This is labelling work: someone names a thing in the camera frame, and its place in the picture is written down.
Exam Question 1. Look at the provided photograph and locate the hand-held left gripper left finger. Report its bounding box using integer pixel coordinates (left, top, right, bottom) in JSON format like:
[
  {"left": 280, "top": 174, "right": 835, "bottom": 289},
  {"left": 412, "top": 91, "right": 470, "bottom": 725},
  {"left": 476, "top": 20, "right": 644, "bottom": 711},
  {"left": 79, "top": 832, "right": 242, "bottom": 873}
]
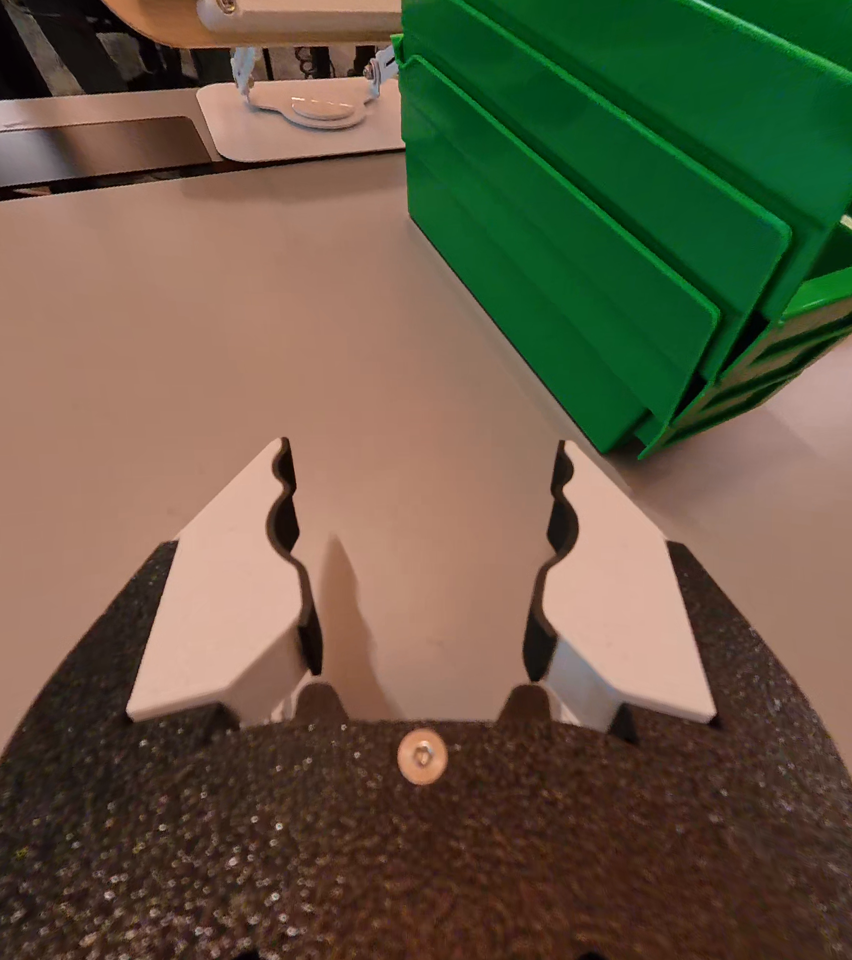
[{"left": 126, "top": 437, "right": 324, "bottom": 730}]

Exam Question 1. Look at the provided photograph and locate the grey desk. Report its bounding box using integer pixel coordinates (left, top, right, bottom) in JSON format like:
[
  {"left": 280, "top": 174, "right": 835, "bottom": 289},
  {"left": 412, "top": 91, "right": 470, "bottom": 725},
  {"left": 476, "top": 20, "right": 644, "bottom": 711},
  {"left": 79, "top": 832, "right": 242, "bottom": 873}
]
[{"left": 0, "top": 88, "right": 852, "bottom": 864}]

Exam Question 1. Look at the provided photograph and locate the green plastic bin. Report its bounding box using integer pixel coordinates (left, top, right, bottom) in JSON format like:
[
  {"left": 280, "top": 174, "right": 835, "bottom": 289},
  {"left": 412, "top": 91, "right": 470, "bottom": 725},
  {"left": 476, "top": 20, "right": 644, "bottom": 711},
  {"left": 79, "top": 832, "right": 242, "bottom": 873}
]
[
  {"left": 403, "top": 150, "right": 772, "bottom": 460},
  {"left": 399, "top": 105, "right": 847, "bottom": 406},
  {"left": 402, "top": 0, "right": 852, "bottom": 324},
  {"left": 396, "top": 54, "right": 852, "bottom": 339}
]

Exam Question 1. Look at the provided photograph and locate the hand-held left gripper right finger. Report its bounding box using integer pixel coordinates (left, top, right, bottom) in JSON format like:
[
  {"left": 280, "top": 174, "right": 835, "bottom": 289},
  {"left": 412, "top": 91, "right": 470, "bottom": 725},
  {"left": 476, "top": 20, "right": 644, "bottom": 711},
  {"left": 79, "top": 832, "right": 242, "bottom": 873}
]
[{"left": 522, "top": 438, "right": 719, "bottom": 735}]

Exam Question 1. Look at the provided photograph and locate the black cable tray cover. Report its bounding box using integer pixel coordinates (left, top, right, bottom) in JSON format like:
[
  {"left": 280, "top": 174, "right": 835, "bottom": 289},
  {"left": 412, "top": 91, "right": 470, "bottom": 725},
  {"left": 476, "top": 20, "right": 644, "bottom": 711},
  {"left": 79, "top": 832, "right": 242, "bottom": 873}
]
[{"left": 0, "top": 116, "right": 214, "bottom": 198}]

